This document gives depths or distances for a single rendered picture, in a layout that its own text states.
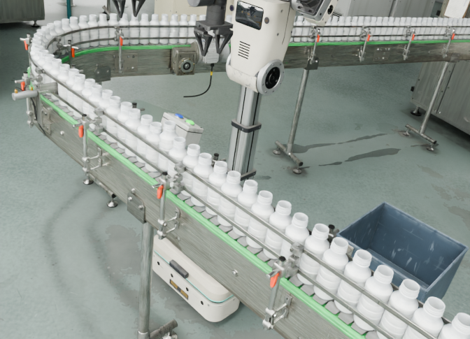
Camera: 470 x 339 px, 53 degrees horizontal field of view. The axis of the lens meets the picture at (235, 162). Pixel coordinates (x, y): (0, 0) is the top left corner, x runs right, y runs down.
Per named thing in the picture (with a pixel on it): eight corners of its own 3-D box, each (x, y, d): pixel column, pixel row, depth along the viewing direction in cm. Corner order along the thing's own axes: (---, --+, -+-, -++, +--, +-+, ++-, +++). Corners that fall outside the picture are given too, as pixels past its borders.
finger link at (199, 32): (222, 57, 145) (226, 27, 140) (205, 60, 140) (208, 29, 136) (208, 50, 149) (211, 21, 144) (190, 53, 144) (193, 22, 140)
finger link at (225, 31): (231, 56, 147) (235, 26, 143) (213, 59, 143) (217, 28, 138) (216, 49, 151) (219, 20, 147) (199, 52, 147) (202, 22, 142)
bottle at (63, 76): (56, 105, 190) (53, 66, 181) (63, 100, 195) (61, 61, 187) (70, 108, 189) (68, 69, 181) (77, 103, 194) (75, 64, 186)
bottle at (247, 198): (253, 226, 138) (262, 179, 130) (252, 238, 133) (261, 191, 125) (233, 223, 138) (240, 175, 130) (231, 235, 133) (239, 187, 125)
